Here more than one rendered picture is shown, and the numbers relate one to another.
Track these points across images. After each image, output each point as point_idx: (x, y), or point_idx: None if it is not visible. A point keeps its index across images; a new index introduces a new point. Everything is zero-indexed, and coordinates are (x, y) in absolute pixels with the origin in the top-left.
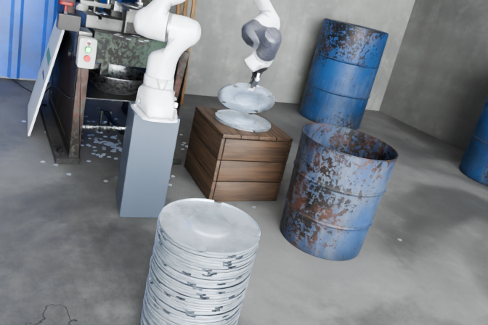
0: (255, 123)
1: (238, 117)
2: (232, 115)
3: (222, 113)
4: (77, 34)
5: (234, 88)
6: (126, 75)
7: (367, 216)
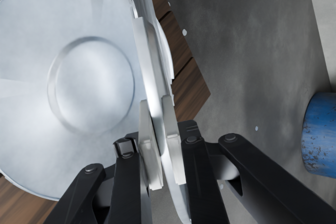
0: (96, 139)
1: (94, 68)
2: (101, 41)
3: None
4: None
5: (134, 12)
6: None
7: None
